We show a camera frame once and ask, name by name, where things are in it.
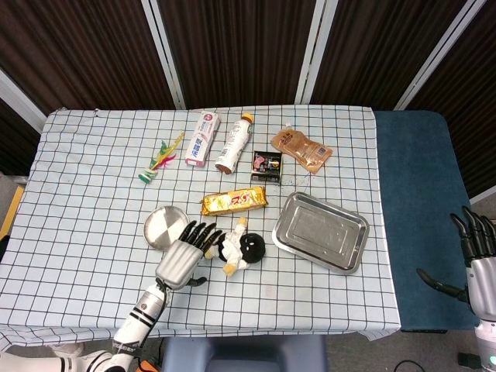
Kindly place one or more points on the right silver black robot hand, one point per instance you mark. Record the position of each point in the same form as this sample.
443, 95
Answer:
484, 283

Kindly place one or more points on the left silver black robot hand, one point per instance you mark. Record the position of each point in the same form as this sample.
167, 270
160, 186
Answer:
180, 263

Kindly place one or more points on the black-headed white plush doll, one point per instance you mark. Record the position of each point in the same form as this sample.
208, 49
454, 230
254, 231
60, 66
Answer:
232, 248

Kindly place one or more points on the gold foil snack pack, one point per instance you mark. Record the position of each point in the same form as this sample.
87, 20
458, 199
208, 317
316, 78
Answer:
232, 201

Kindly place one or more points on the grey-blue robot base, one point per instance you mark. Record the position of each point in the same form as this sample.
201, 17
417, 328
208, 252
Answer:
240, 354

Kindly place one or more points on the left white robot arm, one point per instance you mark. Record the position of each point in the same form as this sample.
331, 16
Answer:
135, 325

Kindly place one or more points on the round metal plate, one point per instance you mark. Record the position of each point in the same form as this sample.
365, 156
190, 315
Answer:
162, 226

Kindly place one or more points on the small black floor box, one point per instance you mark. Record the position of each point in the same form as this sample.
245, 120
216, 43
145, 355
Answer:
468, 359

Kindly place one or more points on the colourful feather shuttlecock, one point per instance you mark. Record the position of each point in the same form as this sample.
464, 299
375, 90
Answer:
147, 175

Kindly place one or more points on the orange object on floor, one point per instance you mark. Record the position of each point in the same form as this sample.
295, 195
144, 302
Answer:
151, 367

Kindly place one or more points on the white black checked tablecloth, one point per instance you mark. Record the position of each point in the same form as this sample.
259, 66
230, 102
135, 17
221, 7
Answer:
97, 193

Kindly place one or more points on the pink white toothpaste box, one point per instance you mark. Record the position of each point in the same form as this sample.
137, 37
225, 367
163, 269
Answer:
201, 139

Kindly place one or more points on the blue felt table cover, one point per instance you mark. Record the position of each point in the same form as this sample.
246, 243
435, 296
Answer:
414, 174

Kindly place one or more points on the small black printed box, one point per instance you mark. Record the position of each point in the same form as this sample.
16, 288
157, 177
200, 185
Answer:
267, 166

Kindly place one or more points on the white bottle orange cap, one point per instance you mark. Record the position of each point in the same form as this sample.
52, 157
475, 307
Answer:
234, 143

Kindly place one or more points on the rectangular metal tray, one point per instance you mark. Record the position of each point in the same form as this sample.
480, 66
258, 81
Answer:
321, 228

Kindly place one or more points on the brown spout pouch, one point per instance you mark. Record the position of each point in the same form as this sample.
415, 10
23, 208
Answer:
302, 149

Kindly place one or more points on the dark brown partition panel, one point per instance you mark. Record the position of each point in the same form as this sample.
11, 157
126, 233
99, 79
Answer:
240, 50
15, 147
476, 97
372, 50
77, 50

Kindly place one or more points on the white partition post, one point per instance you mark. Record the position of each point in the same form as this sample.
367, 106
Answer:
164, 58
482, 197
19, 102
438, 54
314, 58

